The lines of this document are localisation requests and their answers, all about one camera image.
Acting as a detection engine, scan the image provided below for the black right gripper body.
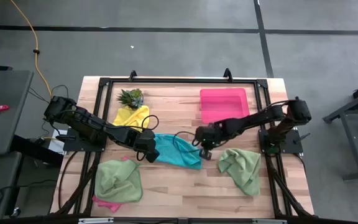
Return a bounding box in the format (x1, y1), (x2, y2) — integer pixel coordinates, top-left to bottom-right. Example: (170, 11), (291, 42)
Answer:
(195, 123), (222, 149)

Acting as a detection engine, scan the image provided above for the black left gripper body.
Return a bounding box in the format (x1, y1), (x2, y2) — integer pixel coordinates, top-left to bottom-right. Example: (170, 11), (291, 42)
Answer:
(132, 128), (157, 154)

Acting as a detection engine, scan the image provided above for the teal microfiber towel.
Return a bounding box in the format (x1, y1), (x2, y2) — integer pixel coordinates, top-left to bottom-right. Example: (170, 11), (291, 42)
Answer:
(154, 133), (203, 170)

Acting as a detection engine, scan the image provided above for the yellow microfiber towel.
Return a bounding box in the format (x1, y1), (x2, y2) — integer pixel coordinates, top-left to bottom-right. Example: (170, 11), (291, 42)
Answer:
(112, 105), (150, 131)

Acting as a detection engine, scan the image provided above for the green microfiber towel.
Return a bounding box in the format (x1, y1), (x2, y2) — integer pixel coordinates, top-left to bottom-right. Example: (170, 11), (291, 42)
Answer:
(218, 148), (262, 197)
(94, 159), (143, 203)

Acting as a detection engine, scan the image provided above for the pink microfiber towel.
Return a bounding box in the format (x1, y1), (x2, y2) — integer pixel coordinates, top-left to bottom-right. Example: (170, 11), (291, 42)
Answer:
(91, 156), (130, 213)

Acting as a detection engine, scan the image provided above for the pink plastic bin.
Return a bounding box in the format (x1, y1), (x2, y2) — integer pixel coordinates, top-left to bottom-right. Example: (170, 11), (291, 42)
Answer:
(199, 87), (250, 124)

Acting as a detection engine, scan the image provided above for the potted succulent plant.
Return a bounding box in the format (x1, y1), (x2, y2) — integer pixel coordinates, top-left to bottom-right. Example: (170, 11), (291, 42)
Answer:
(116, 88), (145, 110)

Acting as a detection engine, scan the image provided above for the white paper sheet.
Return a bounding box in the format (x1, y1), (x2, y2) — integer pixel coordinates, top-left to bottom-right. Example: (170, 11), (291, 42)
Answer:
(47, 129), (68, 155)

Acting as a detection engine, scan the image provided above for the black equipment stand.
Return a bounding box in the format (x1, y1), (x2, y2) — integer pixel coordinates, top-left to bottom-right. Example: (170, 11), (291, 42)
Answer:
(9, 133), (65, 167)

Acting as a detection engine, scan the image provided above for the black metal desk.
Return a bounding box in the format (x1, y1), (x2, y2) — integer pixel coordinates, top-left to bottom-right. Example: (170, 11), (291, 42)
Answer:
(321, 77), (358, 182)

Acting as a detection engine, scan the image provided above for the grey side table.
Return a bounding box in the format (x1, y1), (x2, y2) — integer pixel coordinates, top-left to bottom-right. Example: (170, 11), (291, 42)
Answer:
(0, 70), (34, 156)

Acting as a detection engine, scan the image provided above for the black aluminium table frame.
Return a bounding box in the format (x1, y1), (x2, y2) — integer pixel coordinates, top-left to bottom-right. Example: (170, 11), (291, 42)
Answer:
(51, 68), (315, 224)

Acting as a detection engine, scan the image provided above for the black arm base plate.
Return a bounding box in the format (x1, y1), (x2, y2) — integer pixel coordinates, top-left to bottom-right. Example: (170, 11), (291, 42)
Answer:
(258, 129), (304, 155)
(63, 127), (109, 153)

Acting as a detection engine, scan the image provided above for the silver aluminium bracket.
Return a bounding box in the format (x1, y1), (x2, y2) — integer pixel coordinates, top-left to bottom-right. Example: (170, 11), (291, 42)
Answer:
(252, 219), (287, 224)
(78, 217), (114, 224)

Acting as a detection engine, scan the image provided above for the black floor cable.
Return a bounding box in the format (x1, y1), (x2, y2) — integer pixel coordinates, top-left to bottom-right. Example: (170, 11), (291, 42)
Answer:
(28, 83), (70, 105)

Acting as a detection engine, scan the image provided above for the yellow power cable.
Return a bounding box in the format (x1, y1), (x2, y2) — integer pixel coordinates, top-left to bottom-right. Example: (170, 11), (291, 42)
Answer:
(10, 0), (54, 99)

